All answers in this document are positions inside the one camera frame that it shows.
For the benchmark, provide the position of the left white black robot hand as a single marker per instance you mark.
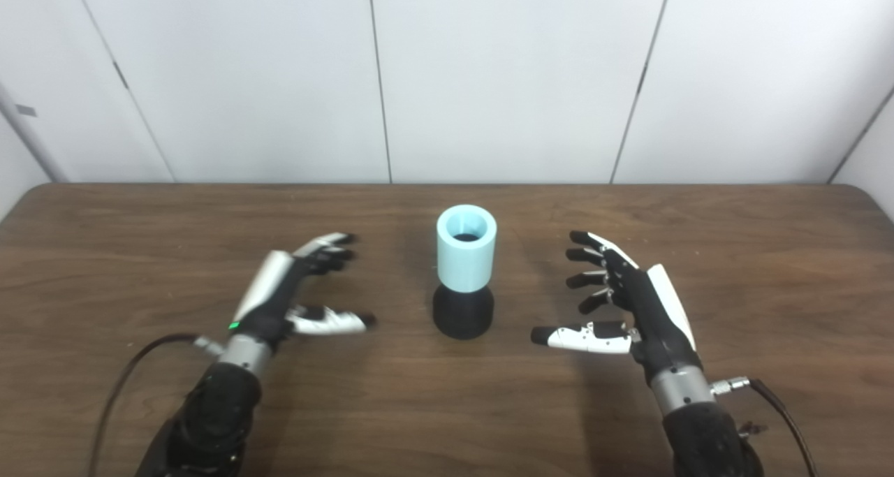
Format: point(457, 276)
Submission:
point(269, 302)

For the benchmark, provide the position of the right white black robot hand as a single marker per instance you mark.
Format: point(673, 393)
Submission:
point(656, 323)

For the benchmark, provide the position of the black flared nozzle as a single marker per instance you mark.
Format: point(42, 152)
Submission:
point(462, 316)

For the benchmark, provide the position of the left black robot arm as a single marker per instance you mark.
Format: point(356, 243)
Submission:
point(216, 414)

